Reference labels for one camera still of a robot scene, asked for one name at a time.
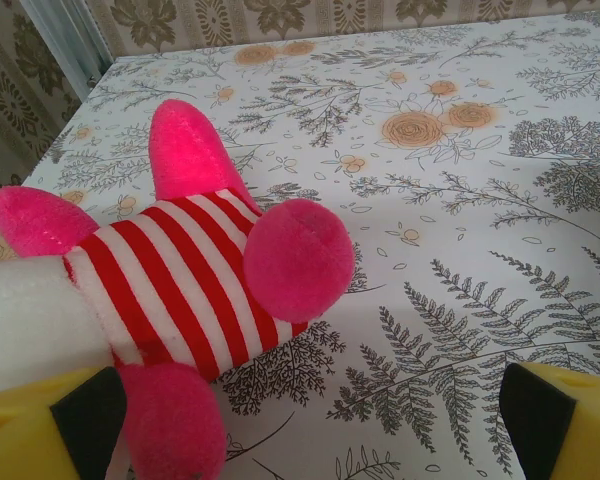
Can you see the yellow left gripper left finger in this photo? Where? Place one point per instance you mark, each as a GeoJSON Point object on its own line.
{"type": "Point", "coordinates": [20, 440]}

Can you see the pink striped plush toy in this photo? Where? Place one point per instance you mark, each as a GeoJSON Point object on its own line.
{"type": "Point", "coordinates": [180, 280]}

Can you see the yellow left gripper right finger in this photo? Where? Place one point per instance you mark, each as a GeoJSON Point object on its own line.
{"type": "Point", "coordinates": [580, 440]}

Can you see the aluminium frame post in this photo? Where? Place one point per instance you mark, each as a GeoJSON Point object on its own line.
{"type": "Point", "coordinates": [65, 45]}

